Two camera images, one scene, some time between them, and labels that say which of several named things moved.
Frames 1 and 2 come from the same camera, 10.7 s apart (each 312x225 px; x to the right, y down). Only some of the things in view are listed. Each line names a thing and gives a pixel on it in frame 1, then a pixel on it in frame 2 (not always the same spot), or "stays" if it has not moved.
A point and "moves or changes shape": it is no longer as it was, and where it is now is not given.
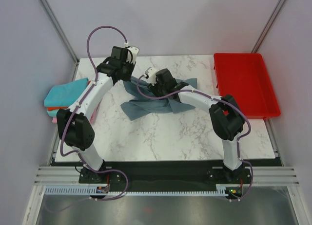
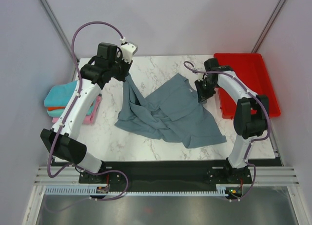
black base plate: (163, 173) stays
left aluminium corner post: (57, 26) stays
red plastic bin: (244, 77) stays
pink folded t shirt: (54, 120) stays
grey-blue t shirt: (144, 102) moves or changes shape
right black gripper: (153, 89) to (202, 95)
